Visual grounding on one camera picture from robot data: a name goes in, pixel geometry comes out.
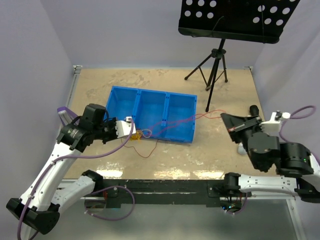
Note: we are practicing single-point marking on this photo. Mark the blue three-compartment plastic bin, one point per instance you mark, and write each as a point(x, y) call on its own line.
point(169, 116)

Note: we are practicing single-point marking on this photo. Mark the black music stand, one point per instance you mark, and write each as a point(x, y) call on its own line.
point(257, 21)

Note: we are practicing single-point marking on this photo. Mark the black microphone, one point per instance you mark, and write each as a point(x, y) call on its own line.
point(254, 111)

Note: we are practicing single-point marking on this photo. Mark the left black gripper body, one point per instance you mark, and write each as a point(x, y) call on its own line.
point(110, 130)

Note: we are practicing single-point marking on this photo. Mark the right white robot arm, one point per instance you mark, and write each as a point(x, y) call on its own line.
point(298, 172)

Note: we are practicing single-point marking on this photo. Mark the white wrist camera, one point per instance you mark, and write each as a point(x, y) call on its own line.
point(275, 122)
point(124, 127)

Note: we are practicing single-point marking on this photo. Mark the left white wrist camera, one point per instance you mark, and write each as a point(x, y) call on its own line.
point(124, 127)

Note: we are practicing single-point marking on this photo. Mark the purple metronome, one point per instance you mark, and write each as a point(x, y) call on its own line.
point(66, 115)

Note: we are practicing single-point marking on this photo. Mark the white microphone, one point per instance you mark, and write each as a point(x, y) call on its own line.
point(241, 150)

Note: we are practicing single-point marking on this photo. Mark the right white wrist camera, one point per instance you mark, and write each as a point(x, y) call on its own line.
point(275, 122)

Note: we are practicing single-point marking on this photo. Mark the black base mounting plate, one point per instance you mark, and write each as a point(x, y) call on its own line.
point(118, 192)

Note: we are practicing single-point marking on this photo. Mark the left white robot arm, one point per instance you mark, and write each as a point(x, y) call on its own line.
point(41, 205)

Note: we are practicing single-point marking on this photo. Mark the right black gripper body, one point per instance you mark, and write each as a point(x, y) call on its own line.
point(239, 135)

